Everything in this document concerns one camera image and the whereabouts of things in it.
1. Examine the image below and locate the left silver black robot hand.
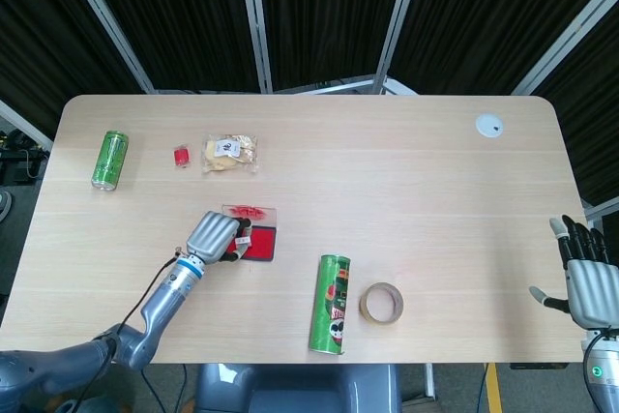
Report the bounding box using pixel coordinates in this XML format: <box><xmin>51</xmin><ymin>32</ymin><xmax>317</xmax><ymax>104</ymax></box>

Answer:
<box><xmin>186</xmin><ymin>211</ymin><xmax>253</xmax><ymax>265</ymax></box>

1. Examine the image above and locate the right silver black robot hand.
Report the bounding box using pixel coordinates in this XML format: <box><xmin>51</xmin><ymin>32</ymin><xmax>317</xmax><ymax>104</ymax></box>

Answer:
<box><xmin>529</xmin><ymin>214</ymin><xmax>619</xmax><ymax>330</ymax></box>

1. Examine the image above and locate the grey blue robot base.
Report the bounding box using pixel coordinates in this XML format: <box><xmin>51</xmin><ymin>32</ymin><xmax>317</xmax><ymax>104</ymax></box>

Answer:
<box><xmin>194</xmin><ymin>363</ymin><xmax>403</xmax><ymax>413</ymax></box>

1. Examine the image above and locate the red ink pad clear lid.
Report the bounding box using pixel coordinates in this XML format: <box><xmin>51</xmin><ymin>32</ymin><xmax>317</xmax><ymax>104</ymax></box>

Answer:
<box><xmin>221</xmin><ymin>203</ymin><xmax>280</xmax><ymax>264</ymax></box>

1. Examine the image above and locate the clear bag of snacks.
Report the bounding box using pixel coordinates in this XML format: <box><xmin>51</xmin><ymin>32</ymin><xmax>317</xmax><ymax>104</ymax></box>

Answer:
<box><xmin>200</xmin><ymin>133</ymin><xmax>260</xmax><ymax>176</ymax></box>

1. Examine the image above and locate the small red stamp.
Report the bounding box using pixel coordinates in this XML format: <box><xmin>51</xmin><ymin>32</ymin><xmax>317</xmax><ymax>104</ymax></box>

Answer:
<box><xmin>172</xmin><ymin>143</ymin><xmax>192</xmax><ymax>170</ymax></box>

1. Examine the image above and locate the green drink can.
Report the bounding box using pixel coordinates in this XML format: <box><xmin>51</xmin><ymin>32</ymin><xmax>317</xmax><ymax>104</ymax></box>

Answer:
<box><xmin>90</xmin><ymin>130</ymin><xmax>131</xmax><ymax>191</ymax></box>

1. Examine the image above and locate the green chips tube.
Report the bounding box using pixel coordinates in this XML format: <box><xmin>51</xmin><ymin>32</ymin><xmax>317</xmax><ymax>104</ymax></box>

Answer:
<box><xmin>308</xmin><ymin>252</ymin><xmax>353</xmax><ymax>356</ymax></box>

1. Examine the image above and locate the brown tape roll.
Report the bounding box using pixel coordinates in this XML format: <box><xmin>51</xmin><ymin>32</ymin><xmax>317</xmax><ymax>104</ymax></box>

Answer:
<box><xmin>358</xmin><ymin>280</ymin><xmax>406</xmax><ymax>326</ymax></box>

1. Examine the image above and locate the white table leg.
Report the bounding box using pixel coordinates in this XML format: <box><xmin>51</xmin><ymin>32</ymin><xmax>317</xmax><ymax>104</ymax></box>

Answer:
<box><xmin>423</xmin><ymin>363</ymin><xmax>437</xmax><ymax>400</ymax></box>

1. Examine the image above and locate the dark equipment on floor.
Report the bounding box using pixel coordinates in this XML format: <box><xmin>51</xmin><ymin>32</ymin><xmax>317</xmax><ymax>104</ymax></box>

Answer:
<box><xmin>0</xmin><ymin>128</ymin><xmax>50</xmax><ymax>188</ymax></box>

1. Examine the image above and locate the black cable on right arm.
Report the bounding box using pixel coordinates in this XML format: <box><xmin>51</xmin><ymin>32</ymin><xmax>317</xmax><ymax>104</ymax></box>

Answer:
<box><xmin>581</xmin><ymin>329</ymin><xmax>616</xmax><ymax>413</ymax></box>

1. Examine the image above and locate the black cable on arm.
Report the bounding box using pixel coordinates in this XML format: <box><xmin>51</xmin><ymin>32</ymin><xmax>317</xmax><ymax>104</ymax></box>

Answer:
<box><xmin>581</xmin><ymin>329</ymin><xmax>616</xmax><ymax>413</ymax></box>
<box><xmin>60</xmin><ymin>247</ymin><xmax>188</xmax><ymax>413</ymax></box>

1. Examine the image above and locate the grey metal frame post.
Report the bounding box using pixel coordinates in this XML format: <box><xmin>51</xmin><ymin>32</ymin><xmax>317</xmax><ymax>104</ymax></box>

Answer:
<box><xmin>373</xmin><ymin>0</ymin><xmax>427</xmax><ymax>95</ymax></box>
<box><xmin>583</xmin><ymin>197</ymin><xmax>619</xmax><ymax>219</ymax></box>
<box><xmin>511</xmin><ymin>0</ymin><xmax>619</xmax><ymax>97</ymax></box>
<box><xmin>235</xmin><ymin>0</ymin><xmax>274</xmax><ymax>94</ymax></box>
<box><xmin>54</xmin><ymin>0</ymin><xmax>157</xmax><ymax>94</ymax></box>
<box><xmin>0</xmin><ymin>97</ymin><xmax>55</xmax><ymax>149</ymax></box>

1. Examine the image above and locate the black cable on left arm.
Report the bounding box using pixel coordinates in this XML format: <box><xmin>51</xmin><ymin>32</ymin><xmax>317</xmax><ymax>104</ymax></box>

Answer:
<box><xmin>60</xmin><ymin>247</ymin><xmax>188</xmax><ymax>413</ymax></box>

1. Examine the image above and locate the grey metal frame crossbar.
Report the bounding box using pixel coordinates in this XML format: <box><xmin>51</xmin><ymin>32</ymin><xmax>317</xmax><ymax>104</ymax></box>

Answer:
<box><xmin>272</xmin><ymin>74</ymin><xmax>418</xmax><ymax>96</ymax></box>

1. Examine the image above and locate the white cable grommet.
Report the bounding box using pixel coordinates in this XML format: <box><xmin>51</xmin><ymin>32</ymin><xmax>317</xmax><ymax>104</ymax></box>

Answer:
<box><xmin>474</xmin><ymin>112</ymin><xmax>505</xmax><ymax>140</ymax></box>

